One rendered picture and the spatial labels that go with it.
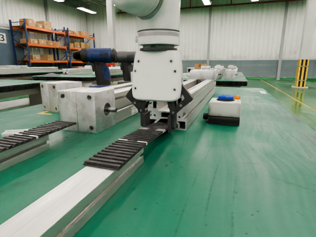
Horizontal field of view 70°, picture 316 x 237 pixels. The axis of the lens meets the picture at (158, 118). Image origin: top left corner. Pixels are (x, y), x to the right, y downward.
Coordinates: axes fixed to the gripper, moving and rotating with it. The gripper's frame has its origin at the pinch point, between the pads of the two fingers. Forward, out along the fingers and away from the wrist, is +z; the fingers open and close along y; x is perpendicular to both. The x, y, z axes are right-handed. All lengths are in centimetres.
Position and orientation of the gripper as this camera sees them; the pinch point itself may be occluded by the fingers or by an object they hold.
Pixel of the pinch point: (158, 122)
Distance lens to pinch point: 49.5
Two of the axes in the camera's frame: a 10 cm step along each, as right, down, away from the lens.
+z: 0.0, 9.7, 2.3
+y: 9.5, 0.7, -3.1
